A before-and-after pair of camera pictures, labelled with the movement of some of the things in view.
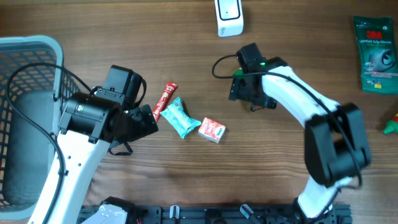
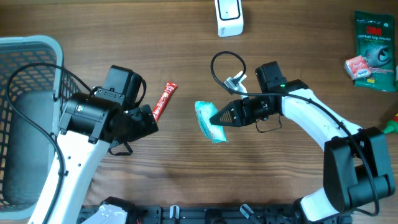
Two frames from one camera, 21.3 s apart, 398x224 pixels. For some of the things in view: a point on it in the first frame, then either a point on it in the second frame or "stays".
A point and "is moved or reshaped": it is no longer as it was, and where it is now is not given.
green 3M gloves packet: [377, 54] is moved or reshaped
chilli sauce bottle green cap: [392, 126] stays
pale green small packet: [176, 115] -> [204, 111]
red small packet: [168, 93] stays
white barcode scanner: [230, 17] stays
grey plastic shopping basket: [28, 166] stays
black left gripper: [144, 123] stays
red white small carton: [211, 130] -> [357, 67]
